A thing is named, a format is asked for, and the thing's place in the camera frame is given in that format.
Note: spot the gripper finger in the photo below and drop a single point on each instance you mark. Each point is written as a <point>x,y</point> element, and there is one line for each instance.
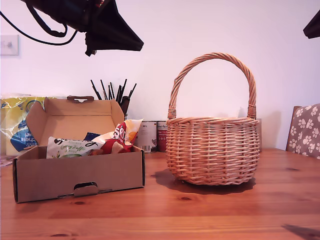
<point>313,26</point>
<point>117,32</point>

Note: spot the blue Terry's mini eggs bag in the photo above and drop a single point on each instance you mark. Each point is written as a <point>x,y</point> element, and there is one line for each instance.
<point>90,137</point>

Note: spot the red bunnies candy bag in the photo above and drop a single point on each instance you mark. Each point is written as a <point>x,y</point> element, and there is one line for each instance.
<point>117,145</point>

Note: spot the white Galaxy candy bag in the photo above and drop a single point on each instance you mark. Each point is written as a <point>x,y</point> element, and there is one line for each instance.
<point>72,148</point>

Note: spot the brown cardboard box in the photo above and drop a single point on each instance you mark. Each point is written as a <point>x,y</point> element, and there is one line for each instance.
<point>75,170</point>

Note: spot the thin black stick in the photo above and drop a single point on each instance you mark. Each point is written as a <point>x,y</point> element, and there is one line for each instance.
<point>95,89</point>
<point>112,90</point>
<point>109,92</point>
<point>124,87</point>
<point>103,89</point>
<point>119,93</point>
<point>132,90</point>

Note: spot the chair with paw-print cover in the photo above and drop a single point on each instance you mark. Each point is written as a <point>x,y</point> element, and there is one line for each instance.
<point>305,130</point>

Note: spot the white labelled tin can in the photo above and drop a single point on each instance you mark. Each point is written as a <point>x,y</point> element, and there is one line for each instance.
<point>146,137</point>

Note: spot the red labelled tin can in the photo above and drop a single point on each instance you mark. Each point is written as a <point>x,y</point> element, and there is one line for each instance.
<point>162,140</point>

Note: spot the yellow blue kitchen towel pack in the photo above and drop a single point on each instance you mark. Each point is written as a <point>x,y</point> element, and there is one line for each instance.
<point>15,110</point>

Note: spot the printed paper leaflet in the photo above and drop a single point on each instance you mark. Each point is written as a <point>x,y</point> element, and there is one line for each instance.
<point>5,162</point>

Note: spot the white wall light switch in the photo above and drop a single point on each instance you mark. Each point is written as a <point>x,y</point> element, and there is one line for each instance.
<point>10,45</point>

